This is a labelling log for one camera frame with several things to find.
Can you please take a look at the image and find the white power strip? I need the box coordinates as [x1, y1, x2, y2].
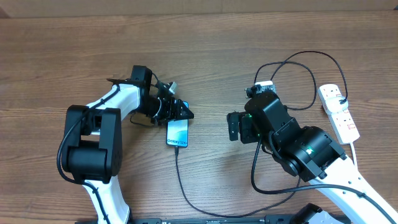
[318, 84, 360, 144]

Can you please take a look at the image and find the black USB charging cable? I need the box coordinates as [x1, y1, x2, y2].
[174, 50, 349, 218]

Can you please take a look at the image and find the blue Galaxy smartphone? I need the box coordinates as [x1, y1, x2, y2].
[166, 119, 188, 147]

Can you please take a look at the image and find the white charger plug adapter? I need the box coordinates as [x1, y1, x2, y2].
[323, 96, 349, 114]

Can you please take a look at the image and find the white power strip cord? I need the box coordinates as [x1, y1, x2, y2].
[349, 142, 358, 167]

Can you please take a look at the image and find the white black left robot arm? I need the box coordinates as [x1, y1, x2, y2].
[56, 65, 194, 223]

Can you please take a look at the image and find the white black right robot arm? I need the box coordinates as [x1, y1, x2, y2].
[227, 91, 397, 223]

